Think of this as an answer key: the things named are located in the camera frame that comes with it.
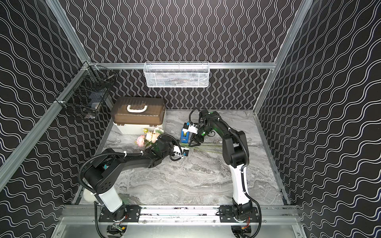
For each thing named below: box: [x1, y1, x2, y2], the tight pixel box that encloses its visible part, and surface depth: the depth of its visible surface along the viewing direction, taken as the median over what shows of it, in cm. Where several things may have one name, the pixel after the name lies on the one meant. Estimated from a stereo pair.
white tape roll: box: [82, 188, 96, 203], surface depth 82 cm
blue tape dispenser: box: [180, 128, 191, 144], surface depth 102 cm
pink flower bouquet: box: [135, 129, 162, 148], surface depth 90 cm
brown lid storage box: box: [111, 96, 167, 135], surface depth 97 cm
